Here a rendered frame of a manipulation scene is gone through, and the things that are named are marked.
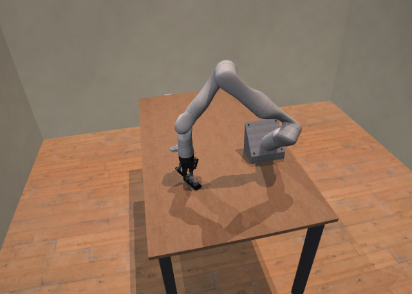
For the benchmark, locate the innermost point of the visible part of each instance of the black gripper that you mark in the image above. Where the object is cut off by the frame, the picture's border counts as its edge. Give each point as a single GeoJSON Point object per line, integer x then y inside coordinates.
{"type": "Point", "coordinates": [185, 165]}

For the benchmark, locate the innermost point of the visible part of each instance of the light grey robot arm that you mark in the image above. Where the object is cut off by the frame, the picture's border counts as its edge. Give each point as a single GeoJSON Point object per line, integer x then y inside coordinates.
{"type": "Point", "coordinates": [225, 76]}

